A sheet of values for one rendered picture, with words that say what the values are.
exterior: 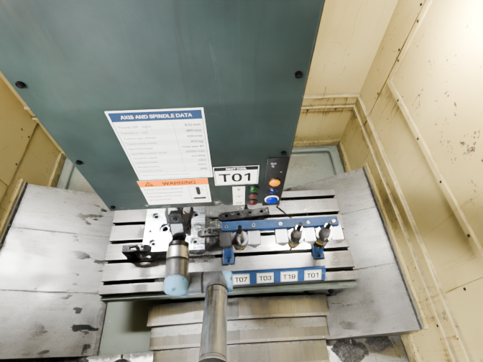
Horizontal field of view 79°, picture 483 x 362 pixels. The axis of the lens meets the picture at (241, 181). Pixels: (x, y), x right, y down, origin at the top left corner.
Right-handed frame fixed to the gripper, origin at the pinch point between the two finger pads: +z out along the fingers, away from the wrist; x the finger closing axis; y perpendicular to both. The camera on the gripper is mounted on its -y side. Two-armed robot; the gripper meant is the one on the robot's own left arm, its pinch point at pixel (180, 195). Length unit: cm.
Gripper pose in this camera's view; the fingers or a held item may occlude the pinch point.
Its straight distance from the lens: 114.3
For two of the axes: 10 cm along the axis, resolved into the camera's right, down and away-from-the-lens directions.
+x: 10.0, -0.5, 0.3
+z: -0.6, -8.3, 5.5
